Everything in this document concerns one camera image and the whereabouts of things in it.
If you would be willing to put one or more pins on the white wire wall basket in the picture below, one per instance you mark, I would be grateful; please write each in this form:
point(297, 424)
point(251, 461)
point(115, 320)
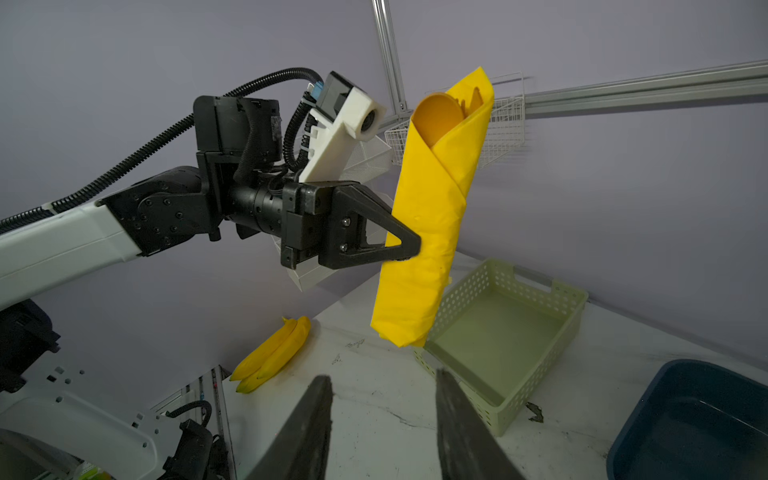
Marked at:
point(506, 130)

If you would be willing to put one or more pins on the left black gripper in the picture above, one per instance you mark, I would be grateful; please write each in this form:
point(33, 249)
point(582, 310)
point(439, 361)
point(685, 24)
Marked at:
point(239, 142)

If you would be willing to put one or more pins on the light green plastic basket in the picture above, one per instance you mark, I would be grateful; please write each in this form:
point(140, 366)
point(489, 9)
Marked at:
point(498, 331)

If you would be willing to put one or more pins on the yellow paper napkin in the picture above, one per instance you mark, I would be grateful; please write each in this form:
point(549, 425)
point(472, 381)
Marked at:
point(431, 199)

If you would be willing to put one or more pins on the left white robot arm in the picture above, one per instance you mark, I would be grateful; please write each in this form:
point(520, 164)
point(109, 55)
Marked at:
point(45, 399)

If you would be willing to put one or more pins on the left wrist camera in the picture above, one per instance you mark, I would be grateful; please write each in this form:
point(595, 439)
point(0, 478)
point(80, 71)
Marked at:
point(346, 115)

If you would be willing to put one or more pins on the teal plastic tray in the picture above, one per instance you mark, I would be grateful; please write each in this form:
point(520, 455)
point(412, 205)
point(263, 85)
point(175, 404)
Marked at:
point(696, 420)

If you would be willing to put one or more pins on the orange plastic spoon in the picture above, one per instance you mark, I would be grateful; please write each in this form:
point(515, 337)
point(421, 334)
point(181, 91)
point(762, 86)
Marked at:
point(435, 116)

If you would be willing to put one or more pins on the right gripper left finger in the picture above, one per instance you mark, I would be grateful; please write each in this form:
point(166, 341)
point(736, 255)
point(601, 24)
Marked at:
point(300, 449)

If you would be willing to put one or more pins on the yellow banana toy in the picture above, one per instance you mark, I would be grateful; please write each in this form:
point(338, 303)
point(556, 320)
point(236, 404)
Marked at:
point(272, 355)

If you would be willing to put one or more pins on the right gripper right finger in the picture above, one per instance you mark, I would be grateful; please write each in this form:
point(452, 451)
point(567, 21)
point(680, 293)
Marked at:
point(466, 448)

